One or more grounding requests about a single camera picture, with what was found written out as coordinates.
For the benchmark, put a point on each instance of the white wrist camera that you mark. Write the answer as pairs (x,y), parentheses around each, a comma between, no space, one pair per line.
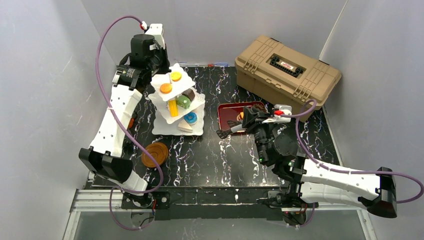
(156,30)
(277,115)

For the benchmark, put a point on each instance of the chocolate swirl roll cake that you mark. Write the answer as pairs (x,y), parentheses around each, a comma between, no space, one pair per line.
(190,94)

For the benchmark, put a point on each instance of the red dessert tray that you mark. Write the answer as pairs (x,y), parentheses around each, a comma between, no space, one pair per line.
(230,111)

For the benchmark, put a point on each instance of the blue sprinkled donut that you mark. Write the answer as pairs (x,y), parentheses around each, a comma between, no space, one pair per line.
(191,118)

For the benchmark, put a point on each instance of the tan plastic toolbox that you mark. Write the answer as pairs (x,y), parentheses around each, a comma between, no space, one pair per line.
(280,75)

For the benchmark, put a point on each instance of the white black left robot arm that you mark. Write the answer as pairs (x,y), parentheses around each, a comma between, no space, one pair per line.
(148,57)

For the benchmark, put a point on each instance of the brown round wooden lid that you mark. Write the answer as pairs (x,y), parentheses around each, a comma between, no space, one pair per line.
(159,151)

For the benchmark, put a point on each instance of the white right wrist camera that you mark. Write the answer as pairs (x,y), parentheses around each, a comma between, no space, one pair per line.
(277,115)

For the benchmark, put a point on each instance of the yellow decorated cake slice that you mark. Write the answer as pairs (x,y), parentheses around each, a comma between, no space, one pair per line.
(173,108)

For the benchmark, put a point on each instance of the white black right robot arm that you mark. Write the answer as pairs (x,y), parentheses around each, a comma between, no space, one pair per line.
(316,181)

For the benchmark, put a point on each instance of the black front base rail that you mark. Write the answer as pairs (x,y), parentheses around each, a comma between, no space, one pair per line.
(216,203)

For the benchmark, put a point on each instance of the white three-tier cake stand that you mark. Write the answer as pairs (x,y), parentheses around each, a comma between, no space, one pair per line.
(179,107)

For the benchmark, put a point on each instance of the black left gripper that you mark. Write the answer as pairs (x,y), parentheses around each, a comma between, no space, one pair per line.
(159,65)

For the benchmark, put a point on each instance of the green swirl roll cake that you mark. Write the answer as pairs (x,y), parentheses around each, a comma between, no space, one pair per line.
(183,101)

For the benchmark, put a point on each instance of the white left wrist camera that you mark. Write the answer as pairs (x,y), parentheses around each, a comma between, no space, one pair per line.
(156,30)

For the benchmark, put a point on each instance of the chocolate sprinkled donut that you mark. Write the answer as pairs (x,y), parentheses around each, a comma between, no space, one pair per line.
(259,107)

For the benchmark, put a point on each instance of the white triangle cake slice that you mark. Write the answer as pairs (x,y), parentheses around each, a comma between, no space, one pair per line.
(184,126)

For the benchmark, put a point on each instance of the red blue screwdriver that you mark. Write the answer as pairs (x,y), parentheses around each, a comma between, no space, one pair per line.
(218,64)

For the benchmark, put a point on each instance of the metal serving tongs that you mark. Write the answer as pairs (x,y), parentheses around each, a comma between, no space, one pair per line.
(235,127)

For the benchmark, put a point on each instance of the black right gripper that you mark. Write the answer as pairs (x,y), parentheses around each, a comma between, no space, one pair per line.
(249,118)

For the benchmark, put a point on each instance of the orange plastic cup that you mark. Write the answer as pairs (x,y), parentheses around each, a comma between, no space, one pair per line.
(131,123)

